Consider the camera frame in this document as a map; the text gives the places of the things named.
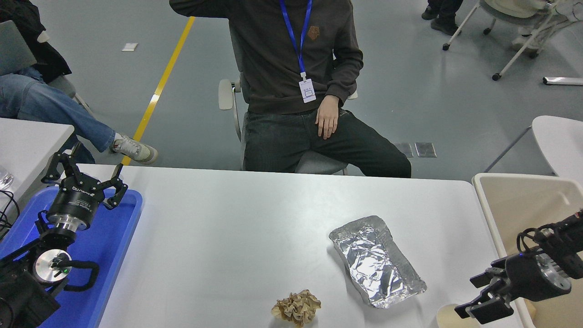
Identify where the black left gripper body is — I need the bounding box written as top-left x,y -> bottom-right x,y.
47,175 -> 106,225

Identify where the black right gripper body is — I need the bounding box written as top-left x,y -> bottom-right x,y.
505,254 -> 554,302

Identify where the white paper cup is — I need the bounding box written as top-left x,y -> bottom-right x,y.
436,304 -> 480,328

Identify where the silver foil tray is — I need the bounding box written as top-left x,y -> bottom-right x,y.
329,215 -> 428,309

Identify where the tan paper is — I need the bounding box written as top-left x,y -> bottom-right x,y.
271,289 -> 322,328

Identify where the person's left hand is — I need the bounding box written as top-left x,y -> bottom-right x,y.
315,95 -> 340,140

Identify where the white side table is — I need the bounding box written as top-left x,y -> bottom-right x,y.
0,118 -> 75,215

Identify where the blue plastic tray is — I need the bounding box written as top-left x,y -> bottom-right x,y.
0,186 -> 143,328

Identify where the large pale plastic bin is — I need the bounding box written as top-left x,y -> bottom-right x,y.
472,172 -> 583,328

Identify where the person with crossed legs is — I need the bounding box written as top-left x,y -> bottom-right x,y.
0,0 -> 159,165

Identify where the grey chair seat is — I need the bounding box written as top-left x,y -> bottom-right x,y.
46,75 -> 96,119

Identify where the grey laptop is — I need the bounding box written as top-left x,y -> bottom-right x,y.
0,20 -> 38,77

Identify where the grey office chair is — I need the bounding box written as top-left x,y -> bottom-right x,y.
218,27 -> 358,176

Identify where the seated person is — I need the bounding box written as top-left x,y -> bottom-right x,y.
169,0 -> 412,178

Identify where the person with white shoes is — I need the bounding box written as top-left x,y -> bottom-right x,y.
511,0 -> 583,57

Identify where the standing person with black shoes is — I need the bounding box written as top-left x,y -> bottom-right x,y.
421,0 -> 464,36

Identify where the white-framed wheeled chair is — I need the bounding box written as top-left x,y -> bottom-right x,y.
443,0 -> 583,82

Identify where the cream padded jacket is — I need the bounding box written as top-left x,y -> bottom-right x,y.
482,0 -> 552,12

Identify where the black cable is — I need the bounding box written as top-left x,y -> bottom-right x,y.
0,190 -> 21,240

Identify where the blue lanyard with badge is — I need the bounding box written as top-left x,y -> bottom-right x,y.
279,0 -> 317,103

